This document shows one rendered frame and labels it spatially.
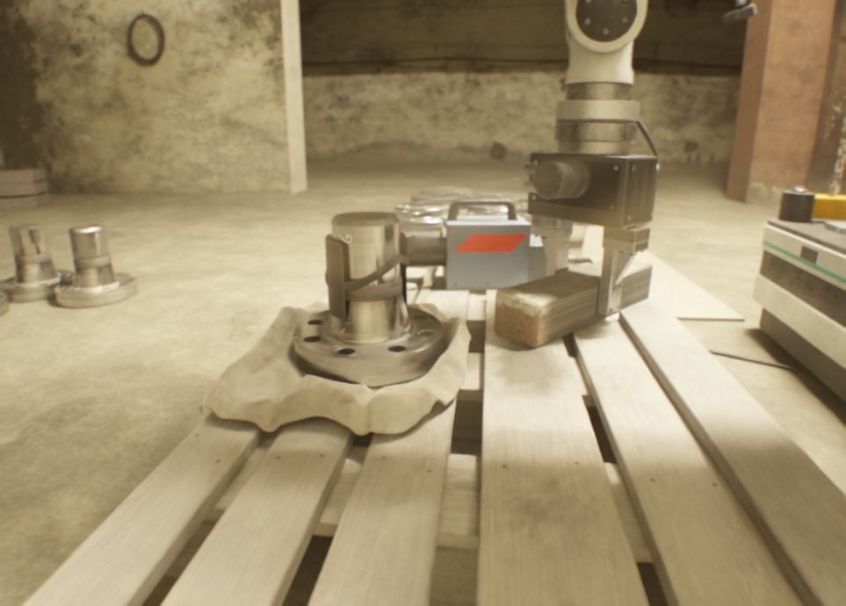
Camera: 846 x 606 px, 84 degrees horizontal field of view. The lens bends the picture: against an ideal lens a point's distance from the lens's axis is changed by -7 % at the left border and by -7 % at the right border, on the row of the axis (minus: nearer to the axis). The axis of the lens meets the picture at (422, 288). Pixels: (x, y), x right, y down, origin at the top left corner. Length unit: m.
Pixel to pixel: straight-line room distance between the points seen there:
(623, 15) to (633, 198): 0.32
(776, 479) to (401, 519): 0.41
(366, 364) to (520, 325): 0.32
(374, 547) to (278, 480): 0.15
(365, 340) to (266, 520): 0.35
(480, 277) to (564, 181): 0.42
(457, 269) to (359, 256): 0.50
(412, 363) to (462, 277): 0.51
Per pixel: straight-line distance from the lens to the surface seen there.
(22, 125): 6.48
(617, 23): 1.02
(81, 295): 1.91
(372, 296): 0.81
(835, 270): 1.28
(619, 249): 1.04
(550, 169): 0.97
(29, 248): 2.15
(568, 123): 1.03
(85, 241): 1.94
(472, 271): 1.27
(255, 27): 5.02
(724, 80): 10.71
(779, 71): 5.09
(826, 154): 5.25
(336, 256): 0.81
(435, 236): 1.27
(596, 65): 1.04
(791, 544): 0.60
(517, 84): 9.87
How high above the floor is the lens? 0.52
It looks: 17 degrees down
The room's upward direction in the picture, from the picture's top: straight up
